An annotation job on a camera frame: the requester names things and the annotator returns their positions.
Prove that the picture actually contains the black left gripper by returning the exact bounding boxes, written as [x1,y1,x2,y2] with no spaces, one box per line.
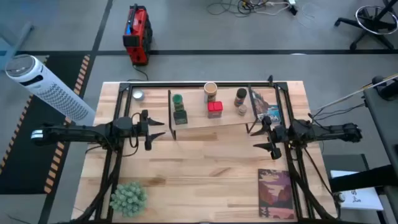
[136,108,167,152]

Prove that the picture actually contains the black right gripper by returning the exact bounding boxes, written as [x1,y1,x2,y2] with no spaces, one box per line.
[249,115,285,161]

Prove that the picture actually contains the dark green pepper tin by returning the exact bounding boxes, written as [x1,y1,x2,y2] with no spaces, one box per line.
[172,109,189,126]

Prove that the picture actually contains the green lid spice jar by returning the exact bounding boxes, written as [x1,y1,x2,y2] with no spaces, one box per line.
[172,93,186,113]

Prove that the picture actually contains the black lid orange spice jar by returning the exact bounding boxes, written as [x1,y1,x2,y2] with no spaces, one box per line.
[233,88,248,108]

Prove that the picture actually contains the red lid paprika tin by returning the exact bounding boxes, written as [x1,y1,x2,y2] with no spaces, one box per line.
[207,101,224,119]

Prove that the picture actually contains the tan lid brown jar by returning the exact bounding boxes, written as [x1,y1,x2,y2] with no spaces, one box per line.
[203,81,219,103]

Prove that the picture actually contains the wooden shelf riser black legs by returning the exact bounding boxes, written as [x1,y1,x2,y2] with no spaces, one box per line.
[167,86,259,141]

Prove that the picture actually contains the Acadia poster card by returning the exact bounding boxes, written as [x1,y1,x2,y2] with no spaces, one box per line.
[248,88,282,125]

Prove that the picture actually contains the purple canyon poster card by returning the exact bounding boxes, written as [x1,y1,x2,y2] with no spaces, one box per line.
[257,168,295,220]

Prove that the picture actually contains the green artificial plant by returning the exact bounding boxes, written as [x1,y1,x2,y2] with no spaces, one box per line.
[109,182,149,218]

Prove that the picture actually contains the dark grey box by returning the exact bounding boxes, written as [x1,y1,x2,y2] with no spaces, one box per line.
[322,153,371,175]

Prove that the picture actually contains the red portable power station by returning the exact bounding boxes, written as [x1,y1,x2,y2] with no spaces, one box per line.
[122,3,154,66]

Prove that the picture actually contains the black metal beam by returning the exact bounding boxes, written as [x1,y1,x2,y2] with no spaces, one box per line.
[328,164,398,194]

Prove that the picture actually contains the white tower fan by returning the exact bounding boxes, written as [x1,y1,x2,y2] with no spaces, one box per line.
[4,54,96,127]

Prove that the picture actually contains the white paper sheet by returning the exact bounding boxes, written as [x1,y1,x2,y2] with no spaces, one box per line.
[330,170,384,212]

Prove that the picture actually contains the dark grey desk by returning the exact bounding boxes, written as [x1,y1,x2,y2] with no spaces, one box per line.
[362,88,398,187]

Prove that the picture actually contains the black hazard striped floor mat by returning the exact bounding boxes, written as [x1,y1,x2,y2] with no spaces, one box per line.
[0,54,91,195]

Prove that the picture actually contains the black office chair base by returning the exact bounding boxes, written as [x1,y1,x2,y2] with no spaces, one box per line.
[334,0,398,51]

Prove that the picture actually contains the grey blue furniture leg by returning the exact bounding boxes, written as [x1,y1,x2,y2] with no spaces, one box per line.
[0,20,35,72]

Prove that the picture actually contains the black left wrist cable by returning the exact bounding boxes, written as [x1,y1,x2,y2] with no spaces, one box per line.
[123,111,141,157]

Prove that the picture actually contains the black power station cable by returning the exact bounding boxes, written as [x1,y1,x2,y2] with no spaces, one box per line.
[126,63,149,82]

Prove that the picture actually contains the black aluminium frame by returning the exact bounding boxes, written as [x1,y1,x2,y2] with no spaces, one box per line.
[73,74,340,224]

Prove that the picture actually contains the white floor cable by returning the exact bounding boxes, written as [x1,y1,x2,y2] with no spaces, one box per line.
[254,1,323,30]

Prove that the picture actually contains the white yellow cable bundle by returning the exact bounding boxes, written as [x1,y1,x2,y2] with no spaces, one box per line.
[310,73,398,111]

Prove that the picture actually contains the tangled black floor cables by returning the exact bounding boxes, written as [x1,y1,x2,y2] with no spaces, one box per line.
[205,0,282,17]

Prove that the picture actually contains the black desk mount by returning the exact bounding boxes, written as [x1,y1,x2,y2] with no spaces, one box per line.
[371,74,398,101]

